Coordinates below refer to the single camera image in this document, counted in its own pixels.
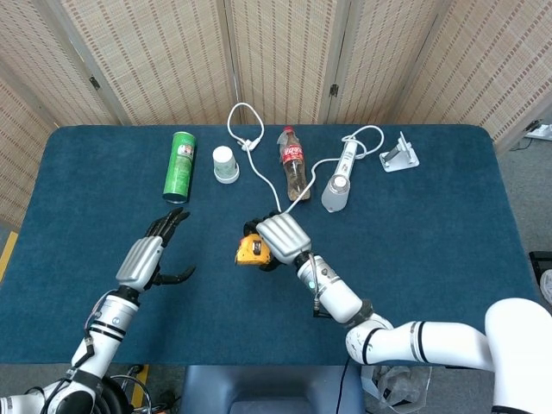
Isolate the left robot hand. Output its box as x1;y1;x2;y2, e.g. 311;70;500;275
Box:
115;207;197;292

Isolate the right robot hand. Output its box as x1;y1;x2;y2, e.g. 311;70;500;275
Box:
242;210;313;272

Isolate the yellow tape measure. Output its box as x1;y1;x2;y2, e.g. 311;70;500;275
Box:
234;234;273;268

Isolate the cola plastic bottle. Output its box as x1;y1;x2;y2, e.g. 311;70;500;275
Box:
278;125;311;202

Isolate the white handheld massager device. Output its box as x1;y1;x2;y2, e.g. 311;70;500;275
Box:
320;124;385;214

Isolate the blue table cloth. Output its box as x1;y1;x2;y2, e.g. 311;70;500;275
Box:
0;123;538;367

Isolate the white paper cup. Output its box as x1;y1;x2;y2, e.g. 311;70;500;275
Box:
211;146;241;185

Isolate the green cylindrical chip can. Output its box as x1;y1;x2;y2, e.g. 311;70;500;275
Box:
162;130;198;204

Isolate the black round stool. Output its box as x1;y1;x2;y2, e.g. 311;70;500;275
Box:
92;373;130;414

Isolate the silver phone stand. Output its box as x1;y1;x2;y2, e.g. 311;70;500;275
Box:
379;131;421;173

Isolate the blue grey chair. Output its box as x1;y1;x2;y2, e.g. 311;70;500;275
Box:
179;364;366;414

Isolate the woven folding screen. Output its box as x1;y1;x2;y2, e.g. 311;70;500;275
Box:
0;0;552;234

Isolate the crumpled plastic bag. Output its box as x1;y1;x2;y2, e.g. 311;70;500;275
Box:
361;365;432;409

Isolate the black box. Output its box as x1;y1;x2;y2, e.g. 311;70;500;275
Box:
528;250;552;285

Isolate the white power strip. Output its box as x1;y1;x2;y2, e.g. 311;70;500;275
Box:
524;122;552;140

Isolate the white charging cable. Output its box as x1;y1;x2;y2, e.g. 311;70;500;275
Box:
226;103;332;216

